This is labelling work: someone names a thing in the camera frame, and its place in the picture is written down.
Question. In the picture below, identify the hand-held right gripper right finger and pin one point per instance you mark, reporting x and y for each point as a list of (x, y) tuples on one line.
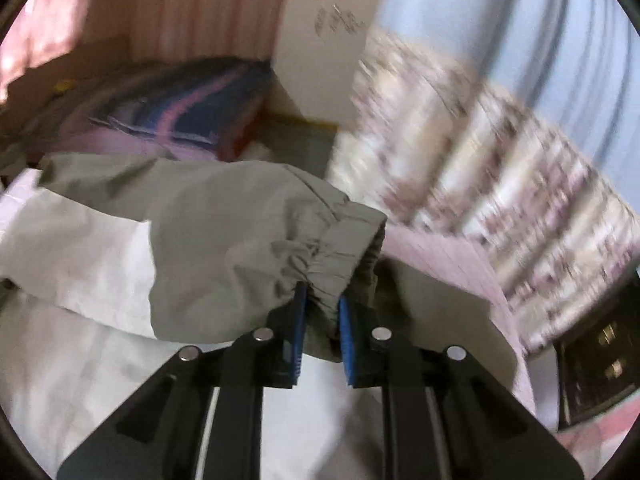
[(346, 330)]

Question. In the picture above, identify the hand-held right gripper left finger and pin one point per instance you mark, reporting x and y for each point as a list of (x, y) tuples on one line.
[(296, 320)]

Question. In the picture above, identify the olive and white jacket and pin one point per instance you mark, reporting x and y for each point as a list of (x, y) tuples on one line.
[(210, 220)]

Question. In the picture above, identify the floral curtain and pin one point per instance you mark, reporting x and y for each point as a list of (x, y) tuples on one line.
[(490, 160)]

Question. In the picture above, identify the striped blue purple blanket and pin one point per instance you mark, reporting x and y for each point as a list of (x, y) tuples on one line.
[(190, 100)]

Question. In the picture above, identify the dark cabinet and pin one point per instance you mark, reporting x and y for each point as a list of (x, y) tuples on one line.
[(600, 360)]

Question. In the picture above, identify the small yellow item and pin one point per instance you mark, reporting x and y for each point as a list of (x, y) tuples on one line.
[(62, 85)]

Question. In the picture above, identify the blue grey curtain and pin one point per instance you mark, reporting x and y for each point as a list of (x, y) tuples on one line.
[(525, 20)]

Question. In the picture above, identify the pink window curtain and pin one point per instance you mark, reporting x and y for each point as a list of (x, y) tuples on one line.
[(45, 25)]

